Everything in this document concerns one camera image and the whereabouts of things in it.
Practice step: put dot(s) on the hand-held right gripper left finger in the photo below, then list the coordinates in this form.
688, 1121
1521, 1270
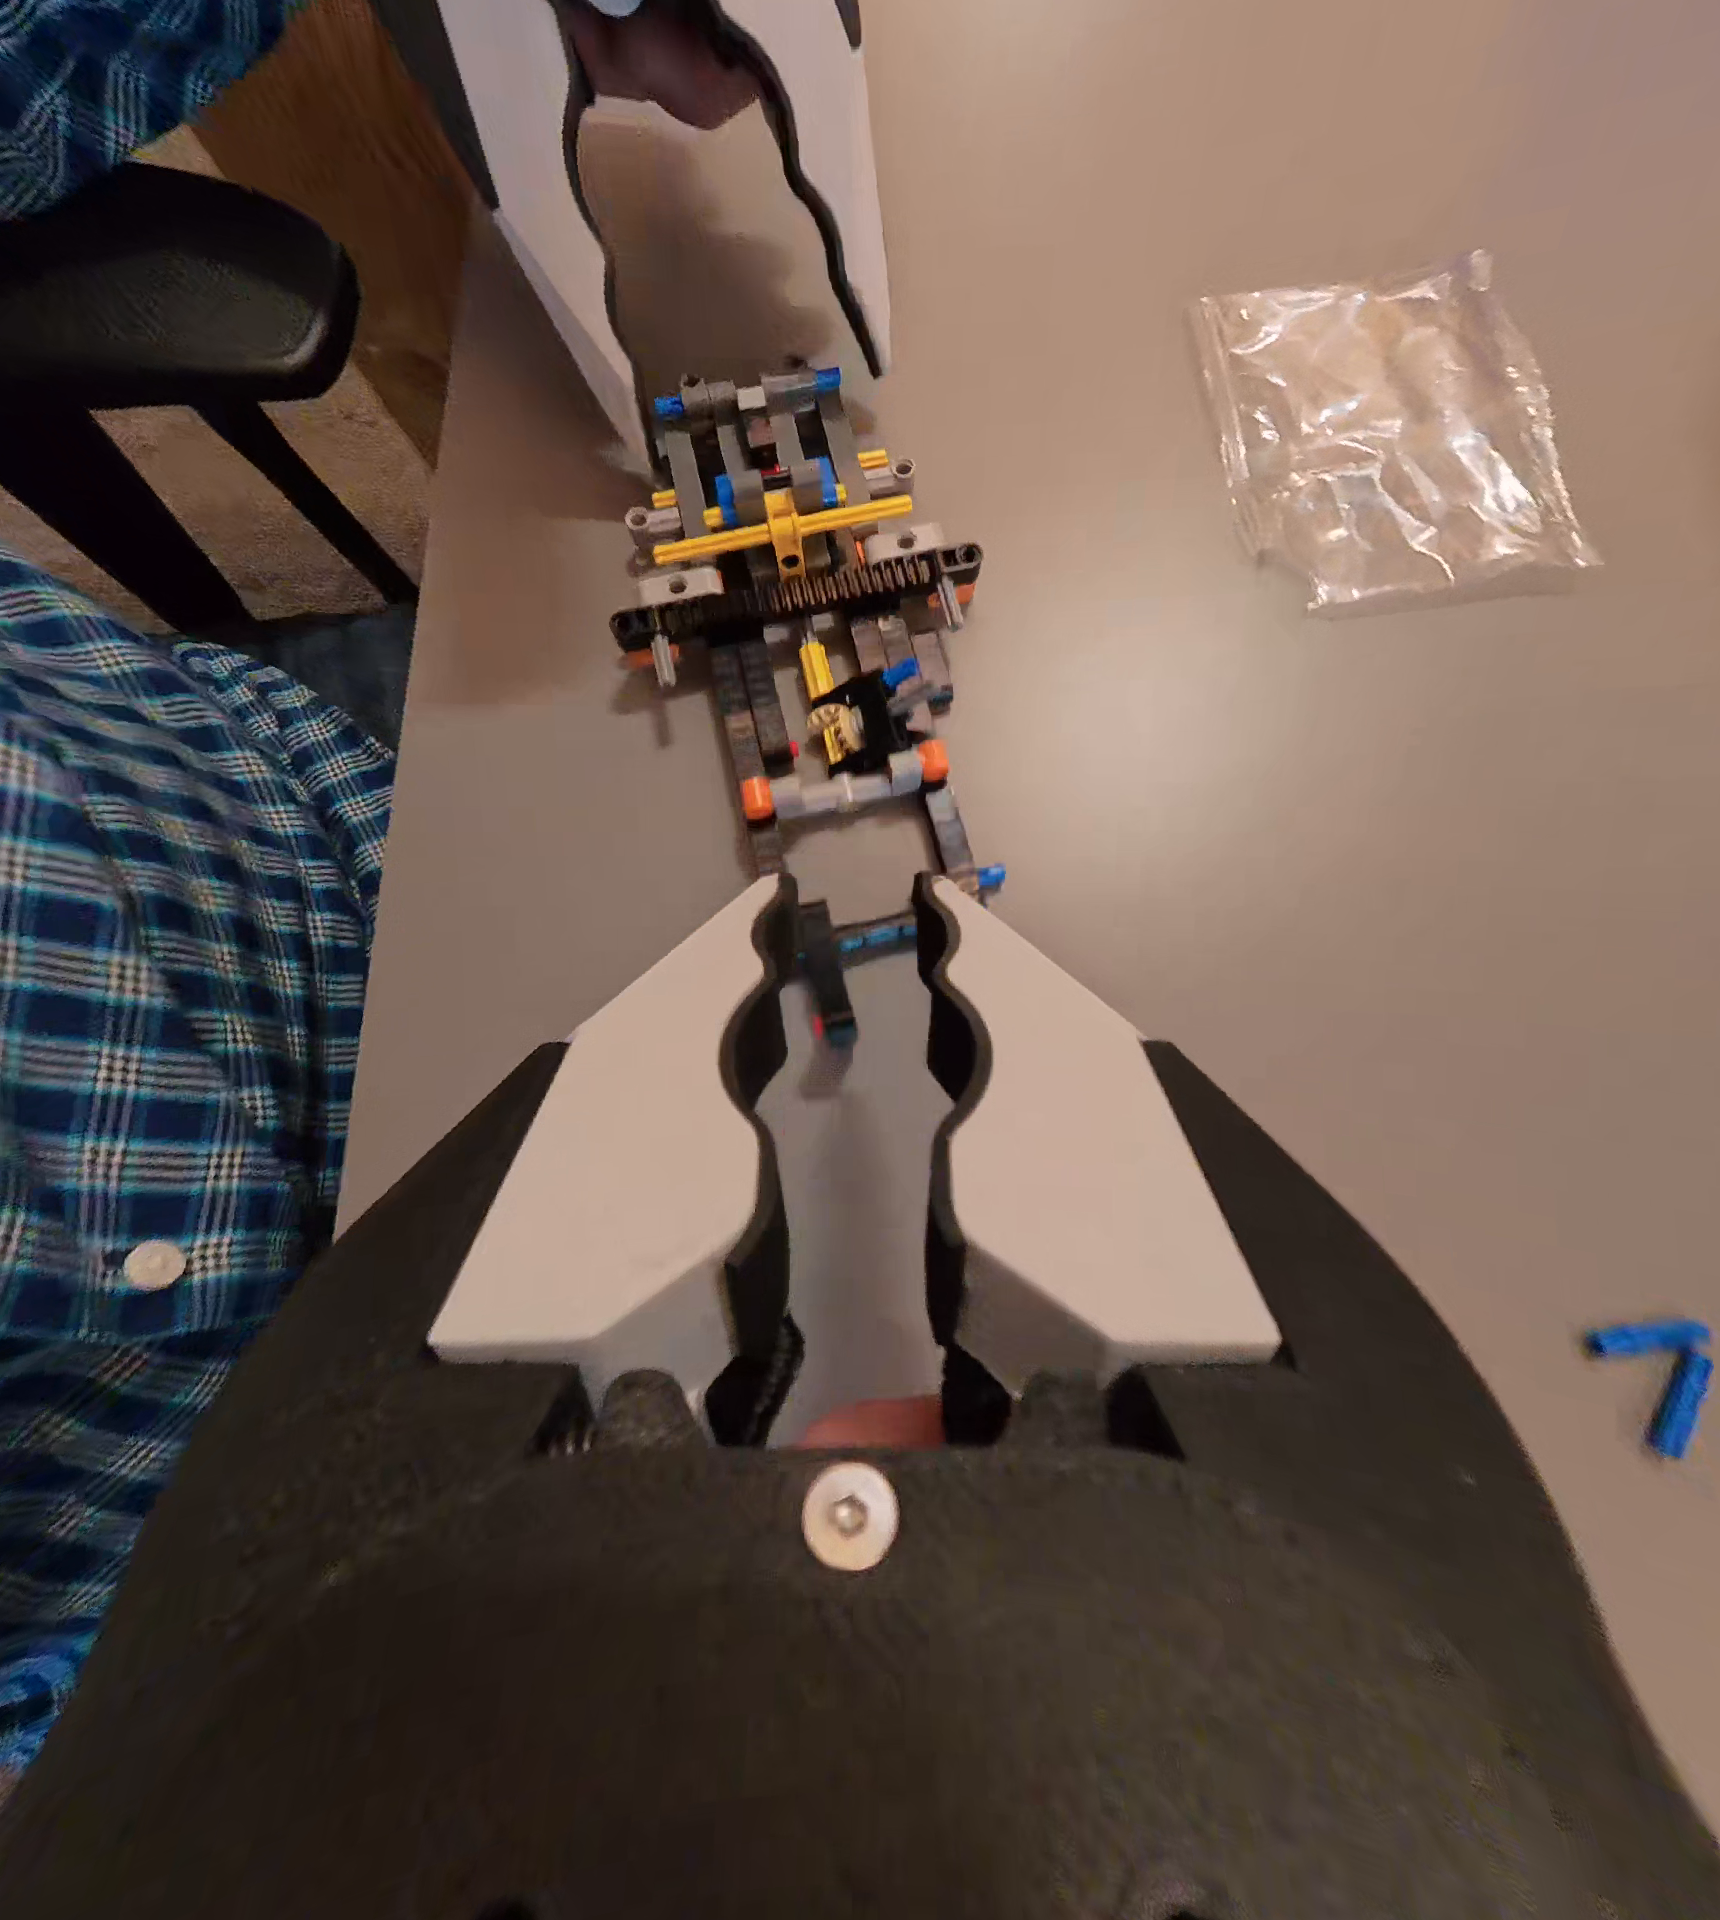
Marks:
621, 1170

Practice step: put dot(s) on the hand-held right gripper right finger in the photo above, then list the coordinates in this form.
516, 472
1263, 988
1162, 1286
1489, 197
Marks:
1086, 1185

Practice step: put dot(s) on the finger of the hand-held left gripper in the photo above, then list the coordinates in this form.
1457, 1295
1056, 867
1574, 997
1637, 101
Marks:
840, 136
531, 167

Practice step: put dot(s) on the lego technic chassis assembly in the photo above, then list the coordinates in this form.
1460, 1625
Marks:
799, 602

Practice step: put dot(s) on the blue lego pin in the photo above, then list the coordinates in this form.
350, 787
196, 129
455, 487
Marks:
1650, 1339
1683, 1404

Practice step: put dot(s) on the black office chair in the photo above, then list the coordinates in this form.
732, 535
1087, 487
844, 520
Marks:
126, 299

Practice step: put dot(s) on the person's blue plaid shirt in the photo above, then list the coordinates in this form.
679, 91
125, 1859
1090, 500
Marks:
126, 976

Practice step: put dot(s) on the clear plastic bag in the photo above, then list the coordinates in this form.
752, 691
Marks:
1387, 437

